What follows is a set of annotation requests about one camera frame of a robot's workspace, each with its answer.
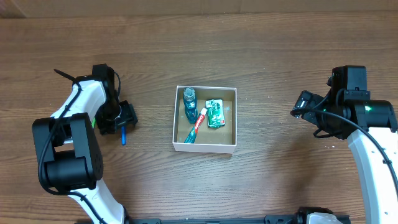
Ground blue toothbrush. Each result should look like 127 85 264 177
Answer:
121 126 126 146

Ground teal mouthwash bottle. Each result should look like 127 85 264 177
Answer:
183 87 198 124

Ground red teal toothpaste tube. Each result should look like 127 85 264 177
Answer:
184 108 207 144

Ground green white packet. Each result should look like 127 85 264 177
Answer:
205 99 226 129

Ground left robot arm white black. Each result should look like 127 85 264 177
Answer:
32 64 138 223

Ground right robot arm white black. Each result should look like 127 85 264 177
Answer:
290 65 397 223

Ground white cardboard box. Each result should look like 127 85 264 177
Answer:
172 86 238 154

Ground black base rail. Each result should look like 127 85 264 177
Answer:
126 207 351 224

